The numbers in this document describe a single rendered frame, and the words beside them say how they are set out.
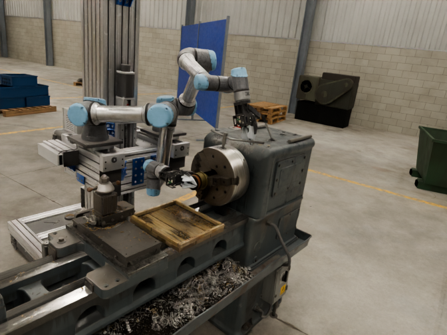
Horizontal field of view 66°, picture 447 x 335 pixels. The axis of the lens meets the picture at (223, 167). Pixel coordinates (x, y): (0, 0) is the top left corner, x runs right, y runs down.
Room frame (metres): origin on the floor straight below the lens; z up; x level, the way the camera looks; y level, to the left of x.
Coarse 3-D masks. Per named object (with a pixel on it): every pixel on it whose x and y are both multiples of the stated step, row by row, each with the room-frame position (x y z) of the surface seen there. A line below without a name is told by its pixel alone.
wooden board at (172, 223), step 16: (160, 208) 1.64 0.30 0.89; (176, 208) 1.67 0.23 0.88; (192, 208) 1.65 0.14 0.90; (144, 224) 1.43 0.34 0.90; (160, 224) 1.47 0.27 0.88; (176, 224) 1.49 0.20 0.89; (192, 224) 1.52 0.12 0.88; (208, 224) 1.53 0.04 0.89; (160, 240) 1.36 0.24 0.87; (176, 240) 1.35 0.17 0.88; (192, 240) 1.34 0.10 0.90
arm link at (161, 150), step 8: (176, 120) 1.83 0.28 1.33; (160, 128) 1.82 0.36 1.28; (168, 128) 1.81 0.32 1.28; (160, 136) 1.81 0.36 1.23; (168, 136) 1.81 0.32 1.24; (160, 144) 1.81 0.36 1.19; (168, 144) 1.82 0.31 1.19; (160, 152) 1.81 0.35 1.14; (168, 152) 1.82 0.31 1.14; (160, 160) 1.81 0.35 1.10; (168, 160) 1.83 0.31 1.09
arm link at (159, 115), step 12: (72, 108) 1.68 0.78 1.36; (84, 108) 1.68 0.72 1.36; (96, 108) 1.71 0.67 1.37; (108, 108) 1.70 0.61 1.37; (120, 108) 1.70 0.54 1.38; (132, 108) 1.70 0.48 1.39; (144, 108) 1.67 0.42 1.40; (156, 108) 1.65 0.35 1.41; (168, 108) 1.67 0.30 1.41; (72, 120) 1.68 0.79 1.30; (84, 120) 1.67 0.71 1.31; (96, 120) 1.70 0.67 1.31; (108, 120) 1.70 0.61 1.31; (120, 120) 1.69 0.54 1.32; (132, 120) 1.69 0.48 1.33; (144, 120) 1.66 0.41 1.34; (156, 120) 1.65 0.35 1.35; (168, 120) 1.65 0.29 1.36
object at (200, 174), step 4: (196, 172) 1.63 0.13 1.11; (200, 172) 1.62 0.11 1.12; (192, 176) 1.57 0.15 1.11; (196, 176) 1.57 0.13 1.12; (200, 176) 1.58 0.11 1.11; (204, 176) 1.60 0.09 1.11; (196, 180) 1.55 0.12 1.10; (200, 180) 1.57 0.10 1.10; (204, 180) 1.58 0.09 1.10; (200, 184) 1.57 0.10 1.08; (204, 184) 1.58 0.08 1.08; (192, 188) 1.57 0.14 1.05; (196, 188) 1.55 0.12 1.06; (200, 188) 1.57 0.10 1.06; (204, 188) 1.60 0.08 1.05
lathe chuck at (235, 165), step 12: (216, 156) 1.67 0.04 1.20; (228, 156) 1.65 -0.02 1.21; (192, 168) 1.77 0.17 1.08; (216, 168) 1.67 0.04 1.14; (228, 168) 1.62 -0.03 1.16; (240, 168) 1.64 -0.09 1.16; (240, 180) 1.62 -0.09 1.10; (216, 192) 1.66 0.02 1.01; (228, 192) 1.61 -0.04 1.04; (240, 192) 1.64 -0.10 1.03; (216, 204) 1.65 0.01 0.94
